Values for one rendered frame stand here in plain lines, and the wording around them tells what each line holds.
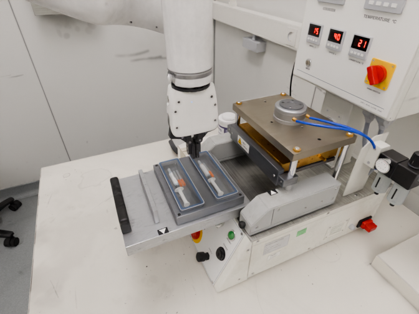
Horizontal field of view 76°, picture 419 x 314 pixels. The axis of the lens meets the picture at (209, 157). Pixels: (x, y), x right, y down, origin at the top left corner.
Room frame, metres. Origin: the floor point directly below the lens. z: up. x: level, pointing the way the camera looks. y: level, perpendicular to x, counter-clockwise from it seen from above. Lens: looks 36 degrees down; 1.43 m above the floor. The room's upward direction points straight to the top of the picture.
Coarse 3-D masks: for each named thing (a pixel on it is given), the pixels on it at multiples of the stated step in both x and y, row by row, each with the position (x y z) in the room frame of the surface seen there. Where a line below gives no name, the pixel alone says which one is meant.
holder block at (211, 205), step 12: (156, 168) 0.55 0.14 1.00; (192, 168) 0.55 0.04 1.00; (192, 180) 0.50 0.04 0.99; (168, 192) 0.46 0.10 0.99; (204, 192) 0.46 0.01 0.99; (240, 192) 0.46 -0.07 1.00; (168, 204) 0.44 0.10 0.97; (216, 204) 0.42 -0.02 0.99; (228, 204) 0.43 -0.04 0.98; (180, 216) 0.38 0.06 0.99; (192, 216) 0.39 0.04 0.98; (204, 216) 0.40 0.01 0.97
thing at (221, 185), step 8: (200, 152) 0.61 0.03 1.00; (200, 160) 0.57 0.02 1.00; (208, 160) 0.57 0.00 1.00; (200, 168) 0.53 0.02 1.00; (208, 168) 0.53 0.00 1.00; (216, 168) 0.53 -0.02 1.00; (208, 176) 0.50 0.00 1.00; (216, 176) 0.50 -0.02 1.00; (224, 176) 0.50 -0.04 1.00; (208, 184) 0.47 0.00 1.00; (216, 184) 0.47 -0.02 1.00; (224, 184) 0.47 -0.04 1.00; (232, 184) 0.47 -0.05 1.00; (216, 192) 0.45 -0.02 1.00; (224, 192) 0.45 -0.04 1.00; (232, 192) 0.45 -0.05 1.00
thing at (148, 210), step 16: (128, 176) 0.54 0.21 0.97; (144, 176) 0.50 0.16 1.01; (128, 192) 0.48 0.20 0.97; (144, 192) 0.48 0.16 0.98; (160, 192) 0.48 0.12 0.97; (128, 208) 0.43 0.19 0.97; (144, 208) 0.43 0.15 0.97; (160, 208) 0.43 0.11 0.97; (240, 208) 0.43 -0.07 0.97; (144, 224) 0.38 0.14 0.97; (160, 224) 0.38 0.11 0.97; (176, 224) 0.38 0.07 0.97; (192, 224) 0.38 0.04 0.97; (208, 224) 0.40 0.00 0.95; (128, 240) 0.34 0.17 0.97; (144, 240) 0.34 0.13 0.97; (160, 240) 0.35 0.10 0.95
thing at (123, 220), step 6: (114, 180) 0.48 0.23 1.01; (114, 186) 0.46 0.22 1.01; (114, 192) 0.44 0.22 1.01; (120, 192) 0.44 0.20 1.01; (114, 198) 0.42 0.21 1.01; (120, 198) 0.42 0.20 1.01; (120, 204) 0.40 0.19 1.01; (120, 210) 0.39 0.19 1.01; (126, 210) 0.39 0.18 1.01; (120, 216) 0.37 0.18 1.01; (126, 216) 0.37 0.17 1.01; (120, 222) 0.36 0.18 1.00; (126, 222) 0.36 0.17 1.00; (120, 228) 0.36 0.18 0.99; (126, 228) 0.36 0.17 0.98
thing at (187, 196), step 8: (168, 160) 0.57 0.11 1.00; (176, 160) 0.57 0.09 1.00; (168, 168) 0.53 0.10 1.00; (176, 168) 0.53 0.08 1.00; (168, 176) 0.50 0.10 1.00; (176, 176) 0.50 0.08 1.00; (184, 176) 0.50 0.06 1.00; (176, 184) 0.47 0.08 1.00; (184, 184) 0.47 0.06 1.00; (192, 184) 0.47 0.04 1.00; (176, 192) 0.45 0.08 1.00; (184, 192) 0.45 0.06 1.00; (192, 192) 0.45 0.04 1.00; (176, 200) 0.42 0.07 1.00; (184, 200) 0.42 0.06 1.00; (192, 200) 0.42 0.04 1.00; (200, 200) 0.42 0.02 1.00; (184, 208) 0.40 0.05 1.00
